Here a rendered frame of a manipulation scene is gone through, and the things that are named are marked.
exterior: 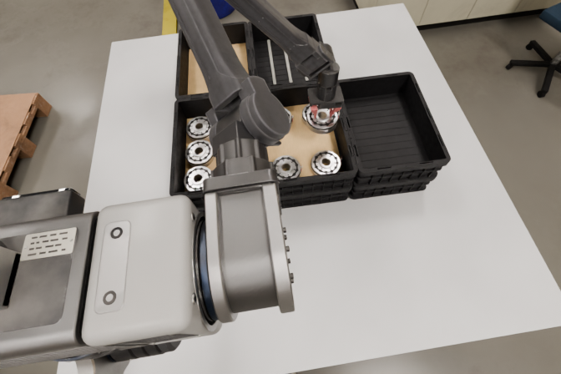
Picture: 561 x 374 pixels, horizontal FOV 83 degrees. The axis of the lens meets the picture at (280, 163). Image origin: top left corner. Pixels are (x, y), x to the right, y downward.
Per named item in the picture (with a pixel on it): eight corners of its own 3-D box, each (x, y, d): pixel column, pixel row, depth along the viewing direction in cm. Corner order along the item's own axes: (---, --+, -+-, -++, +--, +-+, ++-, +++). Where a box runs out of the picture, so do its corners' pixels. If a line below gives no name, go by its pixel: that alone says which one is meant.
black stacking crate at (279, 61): (330, 100, 130) (333, 81, 120) (258, 109, 129) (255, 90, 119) (314, 36, 149) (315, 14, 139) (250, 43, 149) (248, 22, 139)
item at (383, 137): (437, 178, 111) (451, 162, 101) (353, 189, 110) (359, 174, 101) (402, 93, 130) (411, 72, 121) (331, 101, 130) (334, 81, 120)
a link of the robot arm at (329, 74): (320, 72, 84) (342, 70, 85) (316, 55, 88) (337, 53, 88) (319, 91, 90) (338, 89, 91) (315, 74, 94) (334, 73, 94)
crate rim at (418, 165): (449, 165, 103) (452, 161, 101) (358, 177, 102) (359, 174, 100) (410, 75, 122) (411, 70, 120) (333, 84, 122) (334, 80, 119)
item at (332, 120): (340, 128, 102) (340, 126, 102) (309, 130, 102) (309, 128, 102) (334, 103, 108) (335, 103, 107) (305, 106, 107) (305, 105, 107)
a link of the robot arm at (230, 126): (213, 165, 44) (238, 148, 41) (209, 108, 49) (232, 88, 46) (260, 181, 50) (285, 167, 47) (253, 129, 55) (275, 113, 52)
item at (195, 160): (211, 164, 112) (211, 163, 112) (184, 164, 113) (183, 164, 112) (214, 140, 117) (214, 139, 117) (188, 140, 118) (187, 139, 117)
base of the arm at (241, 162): (222, 225, 46) (200, 191, 35) (219, 176, 50) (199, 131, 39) (281, 216, 46) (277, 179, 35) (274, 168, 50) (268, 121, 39)
